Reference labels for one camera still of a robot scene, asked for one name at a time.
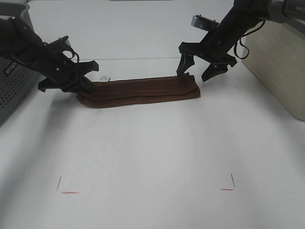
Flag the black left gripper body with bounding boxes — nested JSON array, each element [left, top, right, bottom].
[[38, 40, 86, 92]]

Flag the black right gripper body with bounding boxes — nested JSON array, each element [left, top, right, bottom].
[[178, 26, 237, 67]]

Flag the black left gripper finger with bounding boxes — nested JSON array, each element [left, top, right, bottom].
[[61, 77, 93, 93], [81, 61, 99, 74]]

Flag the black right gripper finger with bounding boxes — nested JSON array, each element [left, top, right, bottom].
[[202, 63, 228, 82], [176, 53, 195, 75]]

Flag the brown towel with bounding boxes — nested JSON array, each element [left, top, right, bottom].
[[76, 73, 201, 108]]

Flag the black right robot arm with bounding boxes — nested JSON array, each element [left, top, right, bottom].
[[176, 0, 305, 82]]

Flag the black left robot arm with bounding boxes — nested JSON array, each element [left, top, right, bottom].
[[0, 18, 99, 93]]

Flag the grey perforated plastic basket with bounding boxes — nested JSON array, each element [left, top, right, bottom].
[[0, 0, 40, 125]]

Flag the beige storage bin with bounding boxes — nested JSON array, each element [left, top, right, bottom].
[[243, 21, 305, 121]]

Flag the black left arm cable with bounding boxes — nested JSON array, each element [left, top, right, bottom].
[[63, 45, 81, 64]]

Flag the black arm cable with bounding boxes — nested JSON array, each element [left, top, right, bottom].
[[233, 20, 266, 60], [63, 45, 81, 64]]

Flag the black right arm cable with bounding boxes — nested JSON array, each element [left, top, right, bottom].
[[233, 20, 266, 60]]

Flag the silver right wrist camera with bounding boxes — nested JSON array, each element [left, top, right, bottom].
[[191, 15, 219, 31]]

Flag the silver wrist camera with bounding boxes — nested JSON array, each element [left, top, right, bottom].
[[191, 15, 219, 31], [58, 36, 72, 52]]

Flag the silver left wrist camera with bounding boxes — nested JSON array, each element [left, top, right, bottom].
[[58, 36, 72, 52]]

